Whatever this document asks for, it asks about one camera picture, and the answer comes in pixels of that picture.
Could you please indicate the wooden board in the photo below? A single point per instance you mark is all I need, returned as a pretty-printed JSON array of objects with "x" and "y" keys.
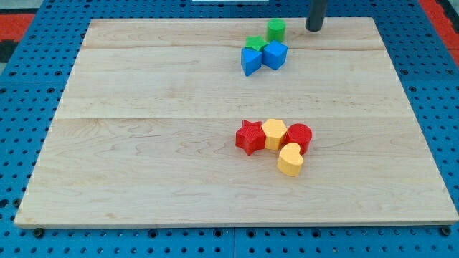
[{"x": 144, "y": 134}]

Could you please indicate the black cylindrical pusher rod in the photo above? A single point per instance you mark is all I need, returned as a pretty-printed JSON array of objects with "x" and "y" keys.
[{"x": 316, "y": 15}]

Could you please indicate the green cylinder block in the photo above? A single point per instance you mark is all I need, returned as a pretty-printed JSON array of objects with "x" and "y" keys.
[{"x": 275, "y": 30}]

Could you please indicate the yellow hexagon block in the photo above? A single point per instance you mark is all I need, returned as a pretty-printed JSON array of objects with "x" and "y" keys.
[{"x": 275, "y": 131}]

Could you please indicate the blue triangle block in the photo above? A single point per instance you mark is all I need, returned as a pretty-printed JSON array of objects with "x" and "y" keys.
[{"x": 251, "y": 61}]

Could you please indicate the red cylinder block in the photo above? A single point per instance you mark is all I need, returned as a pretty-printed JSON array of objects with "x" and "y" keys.
[{"x": 301, "y": 134}]

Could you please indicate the yellow heart block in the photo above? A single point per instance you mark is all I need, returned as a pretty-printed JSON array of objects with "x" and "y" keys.
[{"x": 290, "y": 161}]

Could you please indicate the green star block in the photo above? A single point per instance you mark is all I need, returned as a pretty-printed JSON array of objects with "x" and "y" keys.
[{"x": 256, "y": 43}]

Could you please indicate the blue cube block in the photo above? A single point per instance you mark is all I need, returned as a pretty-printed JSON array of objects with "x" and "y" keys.
[{"x": 274, "y": 55}]

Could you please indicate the red star block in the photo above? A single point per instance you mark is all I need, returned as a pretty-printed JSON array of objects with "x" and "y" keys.
[{"x": 250, "y": 137}]

